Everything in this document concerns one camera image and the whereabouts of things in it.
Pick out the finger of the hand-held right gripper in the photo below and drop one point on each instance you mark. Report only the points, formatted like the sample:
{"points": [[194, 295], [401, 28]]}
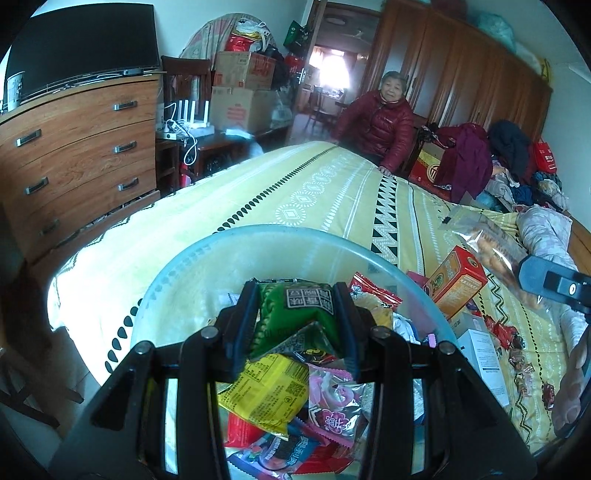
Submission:
{"points": [[538, 277]]}

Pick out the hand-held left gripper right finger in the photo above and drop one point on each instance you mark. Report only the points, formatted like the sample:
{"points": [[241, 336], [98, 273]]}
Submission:
{"points": [[351, 332]]}

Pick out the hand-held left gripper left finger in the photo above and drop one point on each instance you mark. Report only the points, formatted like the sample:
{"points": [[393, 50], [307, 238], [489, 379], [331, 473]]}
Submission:
{"points": [[242, 332]]}

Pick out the clear bag of cookies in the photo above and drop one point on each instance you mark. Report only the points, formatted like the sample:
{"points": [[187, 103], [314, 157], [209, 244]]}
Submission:
{"points": [[494, 244]]}

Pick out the green black label snack packet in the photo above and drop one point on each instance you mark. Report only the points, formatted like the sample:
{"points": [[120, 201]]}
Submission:
{"points": [[295, 318]]}

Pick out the clear plastic basin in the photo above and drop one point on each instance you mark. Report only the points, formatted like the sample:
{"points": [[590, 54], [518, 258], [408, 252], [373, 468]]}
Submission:
{"points": [[221, 263]]}

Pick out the pile of assorted snack packets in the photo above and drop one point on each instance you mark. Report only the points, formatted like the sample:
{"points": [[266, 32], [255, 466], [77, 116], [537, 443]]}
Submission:
{"points": [[332, 406]]}

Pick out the person's right hand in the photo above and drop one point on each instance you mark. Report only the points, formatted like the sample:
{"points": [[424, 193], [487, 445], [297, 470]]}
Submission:
{"points": [[575, 383]]}

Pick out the pale pink quilt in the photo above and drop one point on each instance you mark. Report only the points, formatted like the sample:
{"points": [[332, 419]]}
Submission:
{"points": [[549, 230]]}

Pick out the wooden bed headboard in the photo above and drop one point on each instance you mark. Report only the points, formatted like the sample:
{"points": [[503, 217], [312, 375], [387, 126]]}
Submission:
{"points": [[581, 244]]}

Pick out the scattered small wrapped candies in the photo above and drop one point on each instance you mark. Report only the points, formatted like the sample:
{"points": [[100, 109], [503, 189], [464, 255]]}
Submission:
{"points": [[508, 337]]}

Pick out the orange cardboard box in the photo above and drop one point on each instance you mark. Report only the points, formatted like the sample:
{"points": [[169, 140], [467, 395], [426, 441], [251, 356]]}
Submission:
{"points": [[457, 277]]}

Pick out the red flat box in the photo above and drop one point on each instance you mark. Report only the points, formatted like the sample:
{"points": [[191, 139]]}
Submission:
{"points": [[415, 278]]}

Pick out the small white box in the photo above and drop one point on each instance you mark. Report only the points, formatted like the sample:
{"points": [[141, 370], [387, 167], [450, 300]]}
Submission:
{"points": [[466, 323]]}

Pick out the red shopping bag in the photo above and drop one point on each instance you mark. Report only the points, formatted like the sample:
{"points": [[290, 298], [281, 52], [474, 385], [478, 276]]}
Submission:
{"points": [[547, 157]]}

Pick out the dark jacket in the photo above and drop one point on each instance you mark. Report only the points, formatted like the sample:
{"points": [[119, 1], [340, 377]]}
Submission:
{"points": [[510, 143]]}

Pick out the purple garment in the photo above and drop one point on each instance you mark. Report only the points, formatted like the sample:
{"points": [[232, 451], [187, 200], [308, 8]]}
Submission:
{"points": [[466, 157]]}

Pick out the red gift box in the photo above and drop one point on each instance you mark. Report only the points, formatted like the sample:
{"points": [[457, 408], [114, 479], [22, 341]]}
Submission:
{"points": [[427, 173]]}

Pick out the small wooden table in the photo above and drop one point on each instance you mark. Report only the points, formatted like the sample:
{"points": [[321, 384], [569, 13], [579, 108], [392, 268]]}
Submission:
{"points": [[217, 143]]}

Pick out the yellow bag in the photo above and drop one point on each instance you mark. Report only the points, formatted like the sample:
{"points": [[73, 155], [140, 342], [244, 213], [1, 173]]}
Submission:
{"points": [[545, 71]]}

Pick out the white router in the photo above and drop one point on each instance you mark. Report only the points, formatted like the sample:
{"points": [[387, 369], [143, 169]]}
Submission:
{"points": [[198, 129]]}

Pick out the white power strip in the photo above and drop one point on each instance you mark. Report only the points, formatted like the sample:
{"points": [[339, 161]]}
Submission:
{"points": [[171, 134]]}

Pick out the dark wooden stool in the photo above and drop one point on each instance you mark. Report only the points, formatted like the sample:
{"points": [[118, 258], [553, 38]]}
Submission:
{"points": [[27, 369]]}

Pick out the brown wooden wardrobe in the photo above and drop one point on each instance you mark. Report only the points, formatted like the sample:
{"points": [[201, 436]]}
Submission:
{"points": [[461, 69]]}

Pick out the large printed cardboard box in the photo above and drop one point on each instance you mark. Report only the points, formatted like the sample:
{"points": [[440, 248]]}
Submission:
{"points": [[240, 110]]}

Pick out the wooden chair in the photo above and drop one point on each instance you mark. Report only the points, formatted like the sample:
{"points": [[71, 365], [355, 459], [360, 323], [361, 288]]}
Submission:
{"points": [[184, 71], [321, 108]]}

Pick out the wooden dresser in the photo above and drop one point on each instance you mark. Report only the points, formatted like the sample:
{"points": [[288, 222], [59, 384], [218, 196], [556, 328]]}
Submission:
{"points": [[78, 152]]}

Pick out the teal plastic bag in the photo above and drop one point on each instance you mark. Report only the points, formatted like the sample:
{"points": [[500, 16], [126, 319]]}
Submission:
{"points": [[496, 27]]}

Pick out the small printed cardboard box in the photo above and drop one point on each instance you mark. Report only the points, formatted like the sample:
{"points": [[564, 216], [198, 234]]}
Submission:
{"points": [[240, 69]]}

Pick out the red plastic bag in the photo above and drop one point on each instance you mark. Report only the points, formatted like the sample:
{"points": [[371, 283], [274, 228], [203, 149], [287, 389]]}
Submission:
{"points": [[242, 44]]}

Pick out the patterned round board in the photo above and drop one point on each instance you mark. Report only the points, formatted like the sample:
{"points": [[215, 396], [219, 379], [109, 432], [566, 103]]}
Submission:
{"points": [[207, 37]]}

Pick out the green shopping bag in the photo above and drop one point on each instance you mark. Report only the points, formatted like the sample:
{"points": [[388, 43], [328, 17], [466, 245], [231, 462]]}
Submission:
{"points": [[295, 36]]}

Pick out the white plastic bag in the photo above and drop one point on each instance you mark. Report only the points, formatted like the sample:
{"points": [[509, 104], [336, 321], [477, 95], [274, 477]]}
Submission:
{"points": [[251, 26]]}

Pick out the black flat television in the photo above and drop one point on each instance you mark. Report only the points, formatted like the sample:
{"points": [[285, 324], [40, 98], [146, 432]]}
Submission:
{"points": [[83, 41]]}

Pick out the grey printed cup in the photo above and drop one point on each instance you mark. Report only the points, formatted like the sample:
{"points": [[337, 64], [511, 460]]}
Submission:
{"points": [[14, 90]]}

